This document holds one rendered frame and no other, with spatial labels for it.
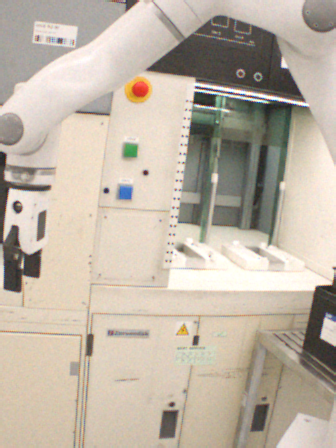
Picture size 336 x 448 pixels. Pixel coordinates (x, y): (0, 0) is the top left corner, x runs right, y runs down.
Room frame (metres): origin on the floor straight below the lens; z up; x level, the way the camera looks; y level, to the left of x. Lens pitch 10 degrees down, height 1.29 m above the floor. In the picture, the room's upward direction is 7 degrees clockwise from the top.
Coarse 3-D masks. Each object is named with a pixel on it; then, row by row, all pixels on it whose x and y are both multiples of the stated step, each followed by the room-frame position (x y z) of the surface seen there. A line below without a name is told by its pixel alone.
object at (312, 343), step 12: (324, 288) 1.41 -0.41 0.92; (324, 300) 1.35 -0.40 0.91; (312, 312) 1.38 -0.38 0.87; (324, 312) 1.34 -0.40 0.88; (312, 324) 1.37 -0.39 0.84; (324, 324) 1.33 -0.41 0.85; (312, 336) 1.37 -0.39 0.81; (324, 336) 1.33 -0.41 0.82; (312, 348) 1.36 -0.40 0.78; (324, 348) 1.32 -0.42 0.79; (324, 360) 1.31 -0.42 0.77
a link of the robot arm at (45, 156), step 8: (16, 88) 0.88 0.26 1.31; (56, 128) 0.88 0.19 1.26; (48, 136) 0.86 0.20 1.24; (56, 136) 0.89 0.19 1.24; (48, 144) 0.87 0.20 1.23; (56, 144) 0.89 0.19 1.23; (32, 152) 0.85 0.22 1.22; (40, 152) 0.86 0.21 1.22; (48, 152) 0.87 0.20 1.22; (56, 152) 0.89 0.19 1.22; (8, 160) 0.87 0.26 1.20; (16, 160) 0.86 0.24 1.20; (24, 160) 0.86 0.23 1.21; (32, 160) 0.86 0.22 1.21; (40, 160) 0.87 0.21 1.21; (48, 160) 0.88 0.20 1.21; (56, 160) 0.90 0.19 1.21; (40, 168) 0.87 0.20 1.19
